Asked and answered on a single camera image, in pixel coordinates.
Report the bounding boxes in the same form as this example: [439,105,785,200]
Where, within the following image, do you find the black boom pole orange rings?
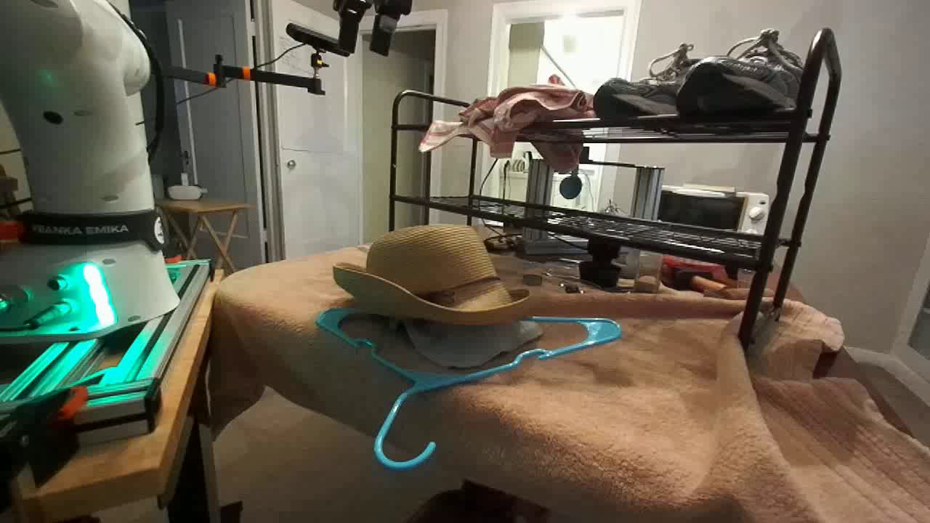
[169,54,329,99]

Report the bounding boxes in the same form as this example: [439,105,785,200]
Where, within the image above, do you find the red striped white towel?
[415,80,595,177]

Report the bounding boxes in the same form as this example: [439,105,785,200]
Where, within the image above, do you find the white door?
[258,0,370,262]

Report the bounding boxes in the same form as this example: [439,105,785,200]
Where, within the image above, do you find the silver metal cylinder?
[633,161,667,219]
[521,151,556,209]

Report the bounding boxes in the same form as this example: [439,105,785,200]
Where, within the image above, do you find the small wooden folding table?
[156,196,253,275]

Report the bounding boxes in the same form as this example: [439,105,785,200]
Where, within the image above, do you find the white bowl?
[165,173,210,202]

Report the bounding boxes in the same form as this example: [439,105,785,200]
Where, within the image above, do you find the tan straw hat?
[332,222,538,327]

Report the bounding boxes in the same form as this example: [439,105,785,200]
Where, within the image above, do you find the black shoe grey laces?
[589,39,702,126]
[673,25,807,123]

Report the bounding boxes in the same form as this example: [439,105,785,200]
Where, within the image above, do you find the black stubby stand object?
[579,231,627,291]

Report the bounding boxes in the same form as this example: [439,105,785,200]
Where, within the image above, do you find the grey cloth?
[403,315,545,370]

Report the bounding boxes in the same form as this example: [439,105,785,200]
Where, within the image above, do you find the blue plastic clothes hanger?
[313,304,624,474]

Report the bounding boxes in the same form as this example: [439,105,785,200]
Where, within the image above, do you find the white microwave oven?
[656,183,776,234]

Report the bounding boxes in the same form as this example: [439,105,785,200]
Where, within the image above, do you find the red object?
[660,253,740,295]

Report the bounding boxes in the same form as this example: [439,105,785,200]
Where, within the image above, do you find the black metal shoe rack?
[386,25,843,344]

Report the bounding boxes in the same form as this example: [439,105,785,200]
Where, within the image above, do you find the brown fleece blanket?
[207,240,930,523]

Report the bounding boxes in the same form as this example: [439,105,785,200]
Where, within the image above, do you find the orange clamp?
[53,385,92,426]

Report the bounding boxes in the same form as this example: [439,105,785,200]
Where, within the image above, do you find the wooden robot cart top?
[18,279,224,523]

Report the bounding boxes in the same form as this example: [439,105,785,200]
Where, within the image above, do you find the black camera on boom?
[282,20,343,58]

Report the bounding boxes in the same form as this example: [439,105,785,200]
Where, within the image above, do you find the aluminium rail mounting frame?
[0,257,211,433]

